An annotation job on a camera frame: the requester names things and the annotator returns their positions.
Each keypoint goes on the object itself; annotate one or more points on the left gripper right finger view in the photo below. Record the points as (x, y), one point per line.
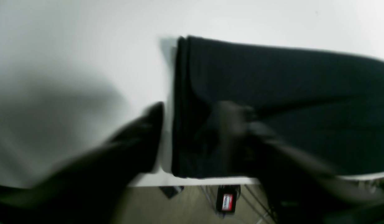
(299, 187)

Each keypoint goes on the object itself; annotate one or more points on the left gripper left finger view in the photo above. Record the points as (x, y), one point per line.
(88, 189)

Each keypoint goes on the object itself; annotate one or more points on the black T-shirt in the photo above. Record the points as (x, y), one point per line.
(329, 104)

